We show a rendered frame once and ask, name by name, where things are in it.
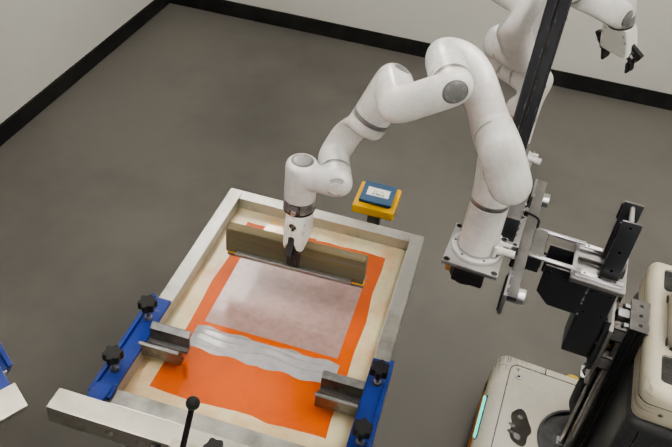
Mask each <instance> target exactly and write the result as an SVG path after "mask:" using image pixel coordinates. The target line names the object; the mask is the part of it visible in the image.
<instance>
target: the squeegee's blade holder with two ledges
mask: <svg viewBox="0 0 672 447"><path fill-rule="evenodd" d="M235 256H236V257H240V258H244V259H248V260H252V261H256V262H260V263H264V264H268V265H271V266H275V267H279V268H283V269H287V270H291V271H295V272H299V273H303V274H307V275H311V276H315V277H319V278H323V279H327V280H330V281H334V282H338V283H342V284H346V285H350V283H351V279H349V278H345V277H341V276H337V275H333V274H329V273H325V272H321V271H317V270H313V269H309V268H306V267H302V266H299V267H294V266H290V265H287V264H286V262H282V261H278V260H274V259H270V258H266V257H262V256H258V255H254V254H250V253H246V252H242V251H238V250H237V251H236V253H235Z"/></svg>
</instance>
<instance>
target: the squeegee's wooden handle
mask: <svg viewBox="0 0 672 447"><path fill-rule="evenodd" d="M287 247H288V245H287ZM287 247H286V248H284V246H283V234H279V233H275V232H271V231H267V230H263V229H258V228H254V227H250V226H246V225H242V224H238V223H234V222H230V223H229V224H228V226H227V227H226V250H228V251H232V252H235V253H236V251H237V250H238V251H242V252H246V253H250V254H254V255H258V256H262V257H266V258H270V259H274V260H278V261H282V262H286V260H287V257H286V252H287ZM299 254H300V262H299V266H302V267H306V268H309V269H313V270H317V271H321V272H325V273H329V274H333V275H337V276H341V277H345V278H349V279H351V282H354V283H358V284H363V282H364V279H365V277H366V270H367V263H368V255H364V254H360V253H356V252H352V251H348V250H344V249H340V248H336V247H332V246H327V245H323V244H319V243H315V242H311V241H307V243H306V245H305V247H304V249H303V251H301V252H299Z"/></svg>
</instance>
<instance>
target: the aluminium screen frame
mask: <svg viewBox="0 0 672 447"><path fill-rule="evenodd" d="M238 207H239V208H243V209H247V210H250V211H254V212H258V213H262V214H266V215H270V216H274V217H278V218H282V219H285V218H286V212H285V211H284V209H283V201H281V200H277V199H273V198H269V197H265V196H261V195H257V194H253V193H250V192H246V191H242V190H238V189H234V188H231V189H230V191H229V192H228V194H227V195H226V197H225V198H224V200H223V201H222V203H221V204H220V206H219V207H218V209H217V210H216V212H215V213H214V215H213V216H212V218H211V219H210V221H209V222H208V224H207V225H206V227H205V228H204V230H203V231H202V233H201V234H200V236H199V237H198V239H197V240H196V242H195V244H194V245H193V247H192V248H191V250H190V251H189V253H188V254H187V256H186V257H185V259H184V260H183V262H182V263H181V265H180V266H179V268H178V269H177V271H176V272H175V274H174V275H173V277H172V278H171V280H170V281H169V283H168V284H167V286H166V287H165V289H164V290H163V292H162V293H161V295H160V296H159V298H163V299H166V300H170V301H171V305H170V306H169V308H168V309H167V311H166V313H165V314H164V316H163V317H162V319H161V320H160V322H159V323H163V324H166V322H167V321H168V319H169V317H170V316H171V314H172V313H173V311H174V309H175V308H176V306H177V305H178V303H179V301H180V300H181V298H182V297H183V295H184V293H185V292H186V290H187V289H188V287H189V285H190V284H191V282H192V281H193V279H194V277H195V276H196V274H197V273H198V271H199V269H200V268H201V266H202V265H203V263H204V262H205V260H206V258H207V257H208V255H209V254H210V252H211V250H212V249H213V247H214V246H215V244H216V242H217V241H218V239H219V238H220V236H221V234H222V233H223V231H224V230H225V228H226V226H227V225H228V223H229V222H230V220H231V218H232V217H233V215H234V214H235V212H236V211H237V209H238ZM313 227H317V228H321V229H324V230H328V231H332V232H336V233H340V234H344V235H348V236H352V237H356V238H360V239H363V240H367V241H371V242H375V243H379V244H383V245H387V246H391V247H395V248H399V249H402V250H406V254H405V257H404V260H403V264H402V267H401V270H400V273H399V277H398V280H397V283H396V287H395V290H394V293H393V296H392V300H391V303H390V306H389V310H388V313H387V316H386V320H385V323H384V326H383V329H382V333H381V336H380V339H379V343H378V346H377V349H376V352H375V356H374V358H376V359H380V360H381V359H383V360H384V361H387V362H390V360H391V357H392V354H393V350H394V347H395V343H396V340H397V336H398V332H399V329H400V325H401V322H402V318H403V314H404V311H405V307H406V304H407V300H408V297H409V293H410V289H411V286H412V282H413V279H414V275H415V271H416V268H417V264H418V261H419V257H420V254H421V250H422V246H423V242H424V238H425V237H424V236H420V235H416V234H411V233H408V232H404V231H400V230H396V229H392V228H388V227H384V226H380V225H376V224H372V223H368V222H364V221H360V220H356V219H352V218H348V217H345V216H341V215H337V214H333V213H329V212H325V211H321V210H317V209H315V211H314V215H313ZM145 356H146V355H142V352H140V353H139V355H138V357H137V358H136V360H135V361H134V363H133V364H132V366H131V367H130V369H129V371H128V372H127V374H126V375H125V377H124V378H123V380H122V382H121V383H120V385H119V386H118V388H117V389H116V391H115V393H114V394H113V396H112V397H111V399H110V400H107V399H105V401H104V402H107V403H111V404H114V405H117V406H120V407H124V408H127V409H130V410H133V411H137V412H140V413H143V414H146V415H150V416H153V417H156V418H159V419H163V420H166V421H169V422H172V423H176V424H179V425H182V426H185V421H186V417H187V413H188V410H185V409H182V408H178V407H175V406H172V405H168V404H165V403H162V402H159V401H155V400H152V399H149V398H145V397H142V396H139V395H136V394H132V393H129V392H126V391H124V389H125V387H126V386H127V384H128V383H129V381H130V379H131V378H132V376H133V375H134V373H135V372H136V370H137V368H138V367H139V365H140V364H141V362H142V360H143V359H144V357H145ZM190 428H192V429H195V430H198V431H201V432H205V433H208V434H211V435H214V436H218V437H221V438H224V439H227V440H231V441H234V442H237V443H240V444H244V445H247V446H250V447H306V446H303V445H300V444H296V443H293V442H290V441H287V440H283V439H280V438H277V437H273V436H270V435H267V434H264V433H260V432H257V431H254V430H250V429H247V428H244V427H241V426H237V425H234V424H231V423H227V422H224V421H221V420H218V419H214V418H211V417H208V416H205V415H201V414H198V413H195V412H194V414H193V419H192V423H191V427H190Z"/></svg>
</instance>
